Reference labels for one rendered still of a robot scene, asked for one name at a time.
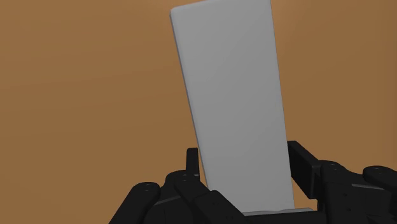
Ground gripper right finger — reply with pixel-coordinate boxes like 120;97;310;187
287;140;397;224

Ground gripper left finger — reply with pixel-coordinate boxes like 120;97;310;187
108;147;247;224

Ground grey rectangular slab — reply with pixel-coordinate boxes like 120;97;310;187
169;0;315;216

